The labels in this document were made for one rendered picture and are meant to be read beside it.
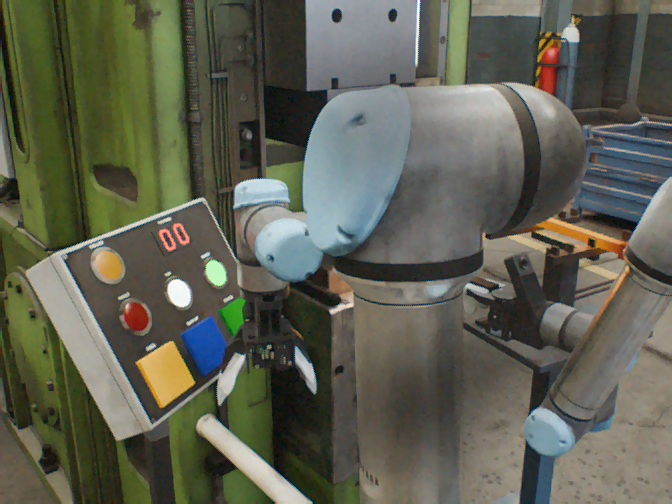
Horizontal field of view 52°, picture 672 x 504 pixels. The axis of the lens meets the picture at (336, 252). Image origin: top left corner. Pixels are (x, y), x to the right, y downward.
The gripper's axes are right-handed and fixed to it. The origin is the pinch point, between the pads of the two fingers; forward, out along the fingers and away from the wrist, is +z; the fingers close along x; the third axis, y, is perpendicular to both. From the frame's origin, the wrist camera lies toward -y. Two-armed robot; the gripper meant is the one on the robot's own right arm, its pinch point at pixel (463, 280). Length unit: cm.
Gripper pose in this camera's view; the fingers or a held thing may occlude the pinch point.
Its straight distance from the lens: 138.6
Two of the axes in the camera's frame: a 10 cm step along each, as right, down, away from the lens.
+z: -6.3, -2.4, 7.4
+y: 0.1, 9.5, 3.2
